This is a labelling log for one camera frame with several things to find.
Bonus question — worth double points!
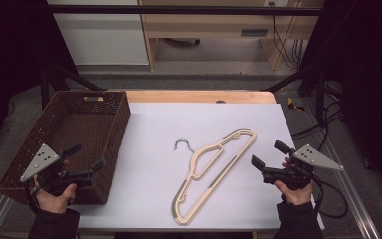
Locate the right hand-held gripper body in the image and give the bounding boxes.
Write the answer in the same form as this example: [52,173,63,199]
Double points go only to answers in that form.
[261,143,345,191]

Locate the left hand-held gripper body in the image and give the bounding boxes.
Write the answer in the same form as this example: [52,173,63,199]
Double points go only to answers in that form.
[19,142,96,196]

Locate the brown wicker basket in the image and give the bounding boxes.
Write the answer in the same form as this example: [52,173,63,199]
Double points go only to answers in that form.
[0,90,132,206]

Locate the person's right hand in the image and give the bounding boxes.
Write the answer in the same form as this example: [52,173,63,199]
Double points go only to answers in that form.
[274,180,314,206]

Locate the person's left hand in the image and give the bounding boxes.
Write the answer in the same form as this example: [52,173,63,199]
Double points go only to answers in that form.
[33,178,78,214]

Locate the yellow and black clip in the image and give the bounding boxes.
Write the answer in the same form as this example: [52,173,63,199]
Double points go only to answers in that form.
[286,97,306,113]

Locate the black metal stand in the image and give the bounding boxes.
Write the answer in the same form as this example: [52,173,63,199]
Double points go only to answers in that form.
[264,62,330,124]
[39,63,107,108]

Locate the white table sheet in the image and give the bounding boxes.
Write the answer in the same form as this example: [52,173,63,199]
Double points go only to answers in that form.
[76,102,326,231]

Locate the wooden table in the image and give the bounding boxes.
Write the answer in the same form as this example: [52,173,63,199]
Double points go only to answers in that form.
[125,90,277,105]

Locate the dark curtain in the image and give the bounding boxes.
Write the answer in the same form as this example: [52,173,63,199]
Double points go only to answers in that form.
[303,0,382,203]
[0,0,78,160]

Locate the white cabinet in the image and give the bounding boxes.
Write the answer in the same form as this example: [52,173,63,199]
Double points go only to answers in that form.
[46,0,150,66]

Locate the light wooden desk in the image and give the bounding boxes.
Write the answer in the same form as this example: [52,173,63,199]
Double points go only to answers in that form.
[138,0,326,72]

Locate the black floor cables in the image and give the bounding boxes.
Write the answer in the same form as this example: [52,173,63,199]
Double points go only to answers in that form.
[290,83,346,141]

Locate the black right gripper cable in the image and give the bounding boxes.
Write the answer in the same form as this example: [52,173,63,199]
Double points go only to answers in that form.
[311,174,349,220]

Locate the black hanging cables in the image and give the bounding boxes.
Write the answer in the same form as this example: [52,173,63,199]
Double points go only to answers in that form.
[271,14,304,70]

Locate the black horizontal frame bar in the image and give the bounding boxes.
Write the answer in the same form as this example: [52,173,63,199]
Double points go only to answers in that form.
[46,4,324,16]

